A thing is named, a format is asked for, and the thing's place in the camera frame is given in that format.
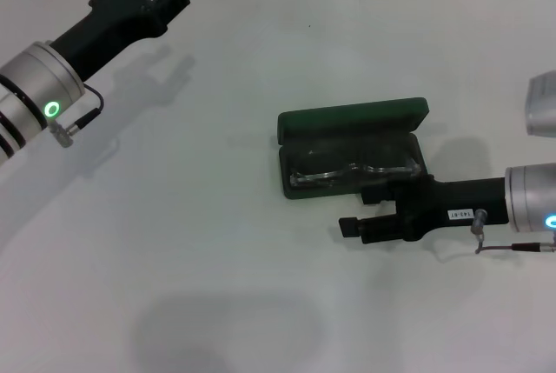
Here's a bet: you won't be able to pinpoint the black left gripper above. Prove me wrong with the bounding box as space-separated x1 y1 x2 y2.
47 0 200 83

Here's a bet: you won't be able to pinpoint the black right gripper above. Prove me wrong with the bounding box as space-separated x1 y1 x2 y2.
338 174 511 246

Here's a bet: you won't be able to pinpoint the clear white glasses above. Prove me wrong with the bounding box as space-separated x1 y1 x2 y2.
288 137 423 190

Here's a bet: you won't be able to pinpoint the green glasses case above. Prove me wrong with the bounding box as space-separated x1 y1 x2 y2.
276 96 432 203

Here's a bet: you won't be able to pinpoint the translucent cable plug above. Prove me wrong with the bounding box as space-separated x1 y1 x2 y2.
471 208 488 236

